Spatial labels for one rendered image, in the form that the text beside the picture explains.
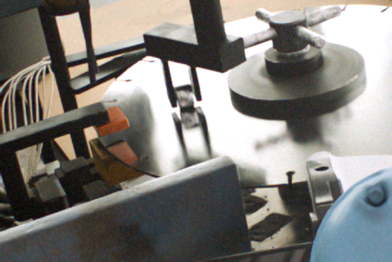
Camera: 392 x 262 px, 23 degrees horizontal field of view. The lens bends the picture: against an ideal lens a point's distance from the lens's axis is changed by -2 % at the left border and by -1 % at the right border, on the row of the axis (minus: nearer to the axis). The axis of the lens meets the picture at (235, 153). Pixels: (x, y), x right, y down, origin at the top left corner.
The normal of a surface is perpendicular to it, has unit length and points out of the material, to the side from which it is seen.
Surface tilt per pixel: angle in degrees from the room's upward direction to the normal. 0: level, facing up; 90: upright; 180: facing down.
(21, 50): 89
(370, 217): 39
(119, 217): 90
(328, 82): 5
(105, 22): 0
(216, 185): 90
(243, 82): 6
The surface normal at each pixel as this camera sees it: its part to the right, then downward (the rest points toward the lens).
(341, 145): -0.16, -0.87
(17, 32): 0.72, 0.20
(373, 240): -0.05, -0.10
